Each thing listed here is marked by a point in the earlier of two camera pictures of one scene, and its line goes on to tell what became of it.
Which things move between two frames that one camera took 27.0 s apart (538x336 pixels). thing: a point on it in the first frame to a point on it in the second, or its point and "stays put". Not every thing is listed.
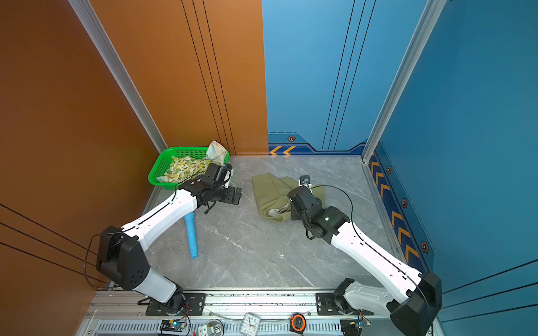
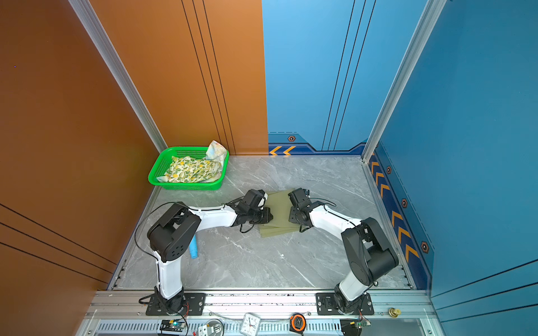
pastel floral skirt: x=216 y=152 stays put
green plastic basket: x=160 y=166 stays put
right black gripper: x=293 y=213 stays put
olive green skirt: x=272 y=194 to x=279 y=204
